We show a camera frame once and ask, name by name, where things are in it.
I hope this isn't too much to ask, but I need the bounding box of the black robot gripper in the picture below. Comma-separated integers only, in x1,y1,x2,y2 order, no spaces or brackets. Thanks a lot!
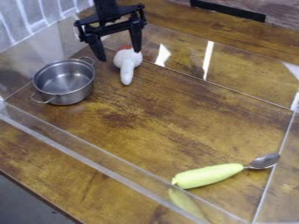
74,3,146,61

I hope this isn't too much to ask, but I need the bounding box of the white plush mushroom red cap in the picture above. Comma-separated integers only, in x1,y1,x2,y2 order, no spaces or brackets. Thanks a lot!
114,45,143,86

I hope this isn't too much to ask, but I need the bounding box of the silver metal pot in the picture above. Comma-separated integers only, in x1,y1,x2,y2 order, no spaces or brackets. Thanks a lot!
31,57,97,106

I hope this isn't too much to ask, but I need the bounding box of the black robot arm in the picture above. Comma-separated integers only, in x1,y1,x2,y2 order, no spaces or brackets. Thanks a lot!
74,0,147,61

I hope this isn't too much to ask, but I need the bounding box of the black bar on back table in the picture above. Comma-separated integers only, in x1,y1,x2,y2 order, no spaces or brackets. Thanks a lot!
190,0,268,23

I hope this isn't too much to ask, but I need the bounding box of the clear acrylic enclosure wall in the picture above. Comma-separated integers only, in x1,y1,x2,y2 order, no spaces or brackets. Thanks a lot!
0,0,299,224

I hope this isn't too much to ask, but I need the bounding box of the green handled metal spoon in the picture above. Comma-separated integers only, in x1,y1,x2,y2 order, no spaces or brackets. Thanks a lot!
173,153,281,189

